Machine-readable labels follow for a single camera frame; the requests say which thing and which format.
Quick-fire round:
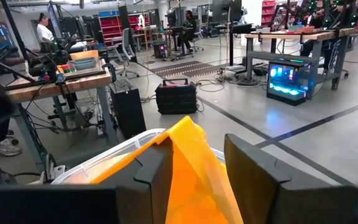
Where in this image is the black floor cable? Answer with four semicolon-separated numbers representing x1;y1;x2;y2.
197;78;226;93

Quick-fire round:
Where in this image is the black stacked tool case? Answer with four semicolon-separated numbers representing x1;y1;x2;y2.
155;78;198;115

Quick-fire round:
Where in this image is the large dark display screen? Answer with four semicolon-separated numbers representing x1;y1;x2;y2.
211;0;244;23

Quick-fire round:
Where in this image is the clear plastic bin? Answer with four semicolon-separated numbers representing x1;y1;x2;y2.
50;128;227;187

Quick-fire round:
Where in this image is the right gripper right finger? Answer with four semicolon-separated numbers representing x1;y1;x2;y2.
224;133;358;224

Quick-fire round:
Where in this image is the long wooden workbench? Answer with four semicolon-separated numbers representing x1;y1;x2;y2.
244;27;358;100

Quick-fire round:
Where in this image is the black computer tower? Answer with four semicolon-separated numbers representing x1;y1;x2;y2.
109;79;147;140

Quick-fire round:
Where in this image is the wooden top work table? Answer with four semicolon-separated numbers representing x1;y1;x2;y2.
4;58;120;174

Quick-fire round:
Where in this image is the striped dark floor mat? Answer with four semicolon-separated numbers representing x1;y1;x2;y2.
150;60;228;79

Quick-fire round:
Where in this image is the grey plastic tray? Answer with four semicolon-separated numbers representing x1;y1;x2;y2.
68;57;98;71

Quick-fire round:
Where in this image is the grey office chair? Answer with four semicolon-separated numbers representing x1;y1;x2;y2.
107;27;140;78

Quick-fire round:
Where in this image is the white metal bracket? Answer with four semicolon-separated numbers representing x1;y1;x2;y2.
44;164;67;181

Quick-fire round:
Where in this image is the black slanted pole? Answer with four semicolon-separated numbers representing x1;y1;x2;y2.
0;0;30;63

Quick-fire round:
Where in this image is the person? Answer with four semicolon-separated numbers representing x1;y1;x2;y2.
177;9;198;54
0;117;23;157
35;12;56;43

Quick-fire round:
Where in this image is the small black computer case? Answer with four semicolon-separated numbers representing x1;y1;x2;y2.
152;42;169;59

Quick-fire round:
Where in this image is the glowing glass computer case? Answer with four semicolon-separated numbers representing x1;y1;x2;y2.
265;60;314;107

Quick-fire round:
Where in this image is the orange cardboard box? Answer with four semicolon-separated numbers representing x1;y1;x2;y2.
69;49;100;61

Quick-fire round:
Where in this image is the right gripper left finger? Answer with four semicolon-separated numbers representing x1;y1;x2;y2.
0;136;174;224

